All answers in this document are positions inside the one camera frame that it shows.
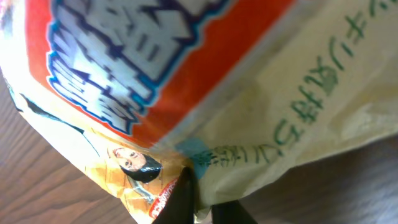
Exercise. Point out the yellow chips bag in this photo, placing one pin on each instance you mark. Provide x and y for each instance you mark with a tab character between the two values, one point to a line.
133	91

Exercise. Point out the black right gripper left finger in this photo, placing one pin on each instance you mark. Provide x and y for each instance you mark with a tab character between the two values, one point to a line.
179	208

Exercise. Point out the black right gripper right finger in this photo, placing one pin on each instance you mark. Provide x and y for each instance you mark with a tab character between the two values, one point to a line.
231	213

